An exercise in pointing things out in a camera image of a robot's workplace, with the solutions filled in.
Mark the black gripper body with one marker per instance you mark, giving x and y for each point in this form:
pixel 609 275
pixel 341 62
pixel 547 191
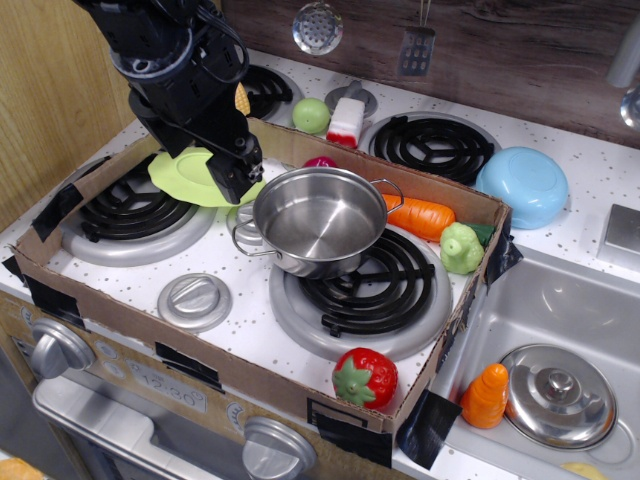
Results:
pixel 198 108

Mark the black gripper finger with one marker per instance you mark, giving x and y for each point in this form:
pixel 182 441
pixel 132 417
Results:
pixel 253 163
pixel 228 175

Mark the light green toy broccoli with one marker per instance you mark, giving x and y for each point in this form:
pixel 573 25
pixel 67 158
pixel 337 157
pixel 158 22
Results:
pixel 460 249

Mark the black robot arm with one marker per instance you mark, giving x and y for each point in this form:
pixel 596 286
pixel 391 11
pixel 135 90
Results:
pixel 183 64

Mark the stainless steel pot lid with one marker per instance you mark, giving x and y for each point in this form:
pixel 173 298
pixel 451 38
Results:
pixel 558 399

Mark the yellow toy corn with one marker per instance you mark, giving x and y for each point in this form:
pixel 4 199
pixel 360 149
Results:
pixel 242 102

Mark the silver stovetop knob middle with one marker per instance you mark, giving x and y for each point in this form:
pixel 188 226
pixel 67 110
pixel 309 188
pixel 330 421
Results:
pixel 244 220

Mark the silver stovetop knob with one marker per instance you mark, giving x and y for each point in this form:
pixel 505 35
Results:
pixel 195 302
pixel 244 220
pixel 354 91

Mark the light green plastic plate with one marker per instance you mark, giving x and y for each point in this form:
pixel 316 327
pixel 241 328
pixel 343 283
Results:
pixel 187 178

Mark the magenta toy vegetable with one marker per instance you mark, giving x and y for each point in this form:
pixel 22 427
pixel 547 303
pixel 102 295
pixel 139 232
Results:
pixel 320 161

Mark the back left black burner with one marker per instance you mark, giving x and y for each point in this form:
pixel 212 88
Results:
pixel 272 95

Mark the green toy apple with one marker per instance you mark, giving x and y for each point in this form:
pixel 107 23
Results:
pixel 311 115

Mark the white red toy cake slice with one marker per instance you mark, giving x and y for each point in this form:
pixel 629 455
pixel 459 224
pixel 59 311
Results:
pixel 346 122

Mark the front left black burner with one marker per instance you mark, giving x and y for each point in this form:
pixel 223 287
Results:
pixel 133 223

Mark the silver stovetop knob back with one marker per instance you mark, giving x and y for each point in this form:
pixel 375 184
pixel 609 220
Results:
pixel 354 91

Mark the silver stovetop knob front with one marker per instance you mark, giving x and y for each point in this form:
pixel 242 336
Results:
pixel 195 302

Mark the hanging metal strainer ladle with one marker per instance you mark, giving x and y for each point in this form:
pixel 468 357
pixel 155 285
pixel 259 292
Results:
pixel 317 28

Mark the front right black burner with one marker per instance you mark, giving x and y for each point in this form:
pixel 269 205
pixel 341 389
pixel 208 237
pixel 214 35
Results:
pixel 395 303

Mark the hanging metal slotted spatula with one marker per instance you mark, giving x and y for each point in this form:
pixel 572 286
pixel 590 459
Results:
pixel 417 46

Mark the digital clock display panel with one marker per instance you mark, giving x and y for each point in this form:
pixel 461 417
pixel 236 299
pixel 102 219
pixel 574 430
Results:
pixel 169 387

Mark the red toy strawberry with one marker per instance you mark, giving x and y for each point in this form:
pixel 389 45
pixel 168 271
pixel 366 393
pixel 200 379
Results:
pixel 366 378

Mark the silver oven knob left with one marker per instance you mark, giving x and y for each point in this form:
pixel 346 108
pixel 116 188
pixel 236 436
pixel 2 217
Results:
pixel 58 349

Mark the silver oven knob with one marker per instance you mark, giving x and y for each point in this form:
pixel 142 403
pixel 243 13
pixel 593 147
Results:
pixel 58 349
pixel 275 451

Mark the brown cardboard fence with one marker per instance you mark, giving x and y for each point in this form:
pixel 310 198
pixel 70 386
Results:
pixel 258 360

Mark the light blue plastic bowl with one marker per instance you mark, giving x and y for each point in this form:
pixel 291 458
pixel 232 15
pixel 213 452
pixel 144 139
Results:
pixel 529 181

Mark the silver oven knob right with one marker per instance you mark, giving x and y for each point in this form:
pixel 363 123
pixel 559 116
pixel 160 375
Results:
pixel 275 451

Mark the orange toy carrot piece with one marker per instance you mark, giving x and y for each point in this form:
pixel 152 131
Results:
pixel 485 399

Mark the orange object bottom left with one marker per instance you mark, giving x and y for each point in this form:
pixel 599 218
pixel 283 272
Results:
pixel 17 469

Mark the silver faucet base block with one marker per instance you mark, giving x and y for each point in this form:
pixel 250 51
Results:
pixel 619 244

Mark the silver faucet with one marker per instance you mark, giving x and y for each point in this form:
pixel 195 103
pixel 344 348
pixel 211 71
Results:
pixel 623 73

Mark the yellow toy in sink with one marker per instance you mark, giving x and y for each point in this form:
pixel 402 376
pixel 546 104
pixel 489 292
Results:
pixel 584 470

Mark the silver oven door handle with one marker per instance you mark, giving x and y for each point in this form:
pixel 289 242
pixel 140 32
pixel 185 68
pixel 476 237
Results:
pixel 122 435

